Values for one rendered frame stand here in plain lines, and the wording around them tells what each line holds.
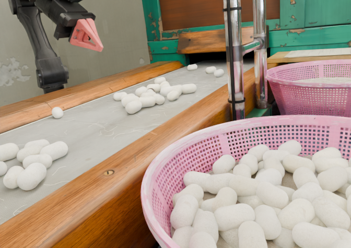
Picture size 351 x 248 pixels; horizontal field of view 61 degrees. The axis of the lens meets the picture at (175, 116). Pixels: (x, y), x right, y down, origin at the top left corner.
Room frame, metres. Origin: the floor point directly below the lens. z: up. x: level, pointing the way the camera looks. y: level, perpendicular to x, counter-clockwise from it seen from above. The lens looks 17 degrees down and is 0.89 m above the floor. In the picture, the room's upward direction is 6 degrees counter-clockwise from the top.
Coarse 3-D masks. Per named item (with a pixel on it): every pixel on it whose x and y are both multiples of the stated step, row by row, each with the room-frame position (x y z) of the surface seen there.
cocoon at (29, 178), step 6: (36, 162) 0.30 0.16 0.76; (30, 168) 0.29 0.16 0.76; (36, 168) 0.29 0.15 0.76; (42, 168) 0.29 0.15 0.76; (24, 174) 0.28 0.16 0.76; (30, 174) 0.28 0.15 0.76; (36, 174) 0.28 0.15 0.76; (42, 174) 0.29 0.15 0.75; (18, 180) 0.27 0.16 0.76; (24, 180) 0.27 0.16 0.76; (30, 180) 0.27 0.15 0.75; (36, 180) 0.28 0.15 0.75; (24, 186) 0.27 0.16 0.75; (30, 186) 0.27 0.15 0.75
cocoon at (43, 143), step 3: (30, 141) 0.38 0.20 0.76; (33, 141) 0.38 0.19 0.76; (36, 141) 0.38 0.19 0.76; (39, 141) 0.38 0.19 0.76; (42, 141) 0.38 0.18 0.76; (45, 141) 0.38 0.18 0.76; (48, 141) 0.39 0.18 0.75; (27, 144) 0.37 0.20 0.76; (30, 144) 0.37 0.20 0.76; (33, 144) 0.37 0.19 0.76; (36, 144) 0.37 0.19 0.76; (39, 144) 0.38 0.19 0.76; (42, 144) 0.38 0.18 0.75; (45, 144) 0.38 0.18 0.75; (48, 144) 0.38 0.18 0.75; (24, 147) 0.37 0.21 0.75
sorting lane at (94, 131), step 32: (192, 96) 0.62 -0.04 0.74; (32, 128) 0.51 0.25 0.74; (64, 128) 0.48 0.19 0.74; (96, 128) 0.46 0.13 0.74; (128, 128) 0.45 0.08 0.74; (64, 160) 0.35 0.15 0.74; (96, 160) 0.34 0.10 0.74; (0, 192) 0.28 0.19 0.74; (32, 192) 0.27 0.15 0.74; (0, 224) 0.22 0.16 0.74
